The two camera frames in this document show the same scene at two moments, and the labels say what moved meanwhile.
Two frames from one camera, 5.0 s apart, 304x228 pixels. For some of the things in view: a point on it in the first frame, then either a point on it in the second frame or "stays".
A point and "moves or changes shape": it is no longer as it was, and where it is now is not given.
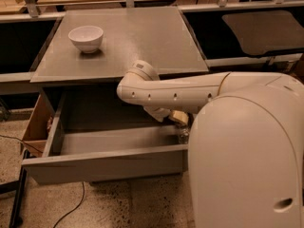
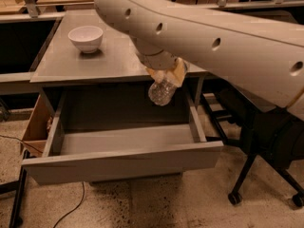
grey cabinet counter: [94, 47] stays
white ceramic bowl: [87, 38] stays
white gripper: [161, 114] → [159, 62]
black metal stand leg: [17, 218] stays
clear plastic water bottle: [182, 134] moves or changes shape
